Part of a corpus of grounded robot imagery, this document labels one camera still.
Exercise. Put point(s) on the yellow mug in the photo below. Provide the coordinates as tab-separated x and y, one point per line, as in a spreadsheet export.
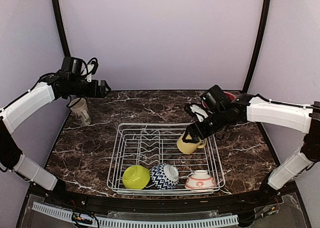
188	147

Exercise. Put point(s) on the black front rail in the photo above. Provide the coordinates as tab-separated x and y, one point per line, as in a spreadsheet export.
238	204

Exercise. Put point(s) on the lime green bowl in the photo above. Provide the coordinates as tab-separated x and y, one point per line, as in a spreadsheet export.
136	177

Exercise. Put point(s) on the right black frame post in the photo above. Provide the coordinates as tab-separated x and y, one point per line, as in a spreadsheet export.
257	46

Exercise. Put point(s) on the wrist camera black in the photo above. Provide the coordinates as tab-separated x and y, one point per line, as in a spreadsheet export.
72	65
215	99

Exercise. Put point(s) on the white patterned tall mug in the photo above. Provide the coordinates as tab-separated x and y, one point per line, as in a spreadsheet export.
79	107

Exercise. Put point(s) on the black frame post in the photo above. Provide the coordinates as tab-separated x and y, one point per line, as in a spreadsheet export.
257	46
60	27

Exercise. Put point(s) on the white red patterned bowl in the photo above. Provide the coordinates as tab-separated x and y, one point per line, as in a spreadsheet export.
200	181

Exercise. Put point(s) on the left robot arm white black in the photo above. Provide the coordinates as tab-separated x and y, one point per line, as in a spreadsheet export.
49	88

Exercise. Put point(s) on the left black frame post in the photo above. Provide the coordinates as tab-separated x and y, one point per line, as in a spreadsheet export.
60	27

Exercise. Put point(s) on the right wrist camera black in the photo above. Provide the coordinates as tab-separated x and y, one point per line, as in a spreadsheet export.
215	99

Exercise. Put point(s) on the red floral plate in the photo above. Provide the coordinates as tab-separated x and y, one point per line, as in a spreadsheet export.
228	95

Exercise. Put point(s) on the white slotted cable duct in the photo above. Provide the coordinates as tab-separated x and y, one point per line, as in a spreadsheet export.
131	220

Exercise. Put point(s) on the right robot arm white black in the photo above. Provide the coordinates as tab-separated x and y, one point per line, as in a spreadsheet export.
303	118

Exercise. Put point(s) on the white wire dish rack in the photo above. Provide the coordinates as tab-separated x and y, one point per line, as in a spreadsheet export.
147	162

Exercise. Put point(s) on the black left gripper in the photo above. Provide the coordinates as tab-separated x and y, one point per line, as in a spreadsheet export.
103	84

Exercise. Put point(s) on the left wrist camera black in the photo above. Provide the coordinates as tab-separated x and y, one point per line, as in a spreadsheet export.
72	65

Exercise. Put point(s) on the blue white zigzag bowl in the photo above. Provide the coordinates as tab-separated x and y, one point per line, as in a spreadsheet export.
164	176

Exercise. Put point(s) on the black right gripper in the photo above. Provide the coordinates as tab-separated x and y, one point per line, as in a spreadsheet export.
202	133

